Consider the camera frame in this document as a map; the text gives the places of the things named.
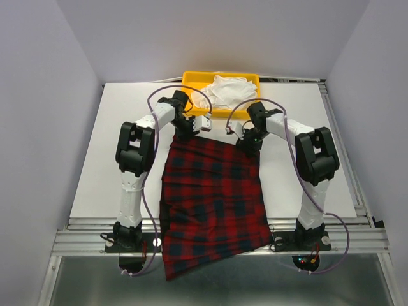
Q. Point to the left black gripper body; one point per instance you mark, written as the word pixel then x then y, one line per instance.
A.
pixel 183 127

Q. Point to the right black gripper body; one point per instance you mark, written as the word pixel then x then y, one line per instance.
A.
pixel 252 140

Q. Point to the red plaid pleated skirt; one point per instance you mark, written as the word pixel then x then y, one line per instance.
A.
pixel 211 205

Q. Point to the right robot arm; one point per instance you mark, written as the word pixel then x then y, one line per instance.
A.
pixel 315 161

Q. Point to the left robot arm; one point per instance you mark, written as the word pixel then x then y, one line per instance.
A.
pixel 135 153

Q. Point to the white skirt in bin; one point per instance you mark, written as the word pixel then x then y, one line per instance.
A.
pixel 225 92

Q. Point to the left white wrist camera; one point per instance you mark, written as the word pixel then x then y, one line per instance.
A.
pixel 202 123

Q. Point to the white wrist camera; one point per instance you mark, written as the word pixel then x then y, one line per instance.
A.
pixel 202 123
pixel 235 127

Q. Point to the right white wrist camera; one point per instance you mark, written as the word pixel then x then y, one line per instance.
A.
pixel 235 127

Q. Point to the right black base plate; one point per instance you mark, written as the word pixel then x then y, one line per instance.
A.
pixel 288 241

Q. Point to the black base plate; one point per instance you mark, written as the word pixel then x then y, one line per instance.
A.
pixel 143 245
pixel 288 241

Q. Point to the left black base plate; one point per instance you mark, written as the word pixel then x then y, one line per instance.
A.
pixel 143 245

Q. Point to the aluminium rail frame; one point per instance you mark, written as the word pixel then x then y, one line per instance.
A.
pixel 357 270

